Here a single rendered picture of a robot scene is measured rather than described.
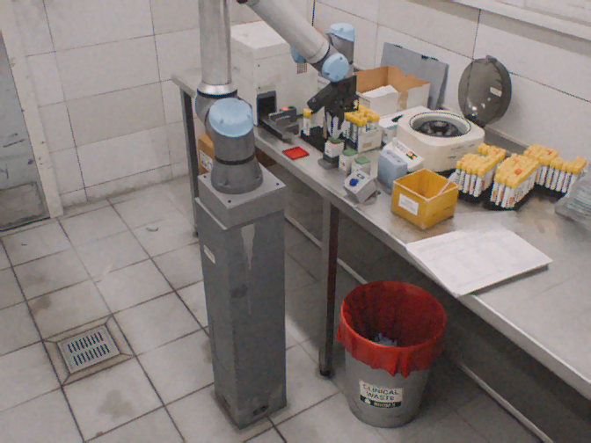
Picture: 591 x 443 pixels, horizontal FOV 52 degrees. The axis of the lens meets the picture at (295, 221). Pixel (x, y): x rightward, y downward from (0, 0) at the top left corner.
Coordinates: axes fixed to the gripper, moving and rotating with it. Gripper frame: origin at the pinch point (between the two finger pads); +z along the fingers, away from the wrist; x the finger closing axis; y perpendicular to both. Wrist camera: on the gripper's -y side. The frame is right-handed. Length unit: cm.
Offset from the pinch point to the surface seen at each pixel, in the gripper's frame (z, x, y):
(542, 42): -29, -29, 57
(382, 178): 7.8, -19.8, 4.9
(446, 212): 7.0, -45.6, 6.7
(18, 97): 28, 166, -68
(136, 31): 7, 170, -3
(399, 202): 5.2, -36.5, -2.9
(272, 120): 5.3, 31.4, -4.0
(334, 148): 3.4, -2.0, -0.6
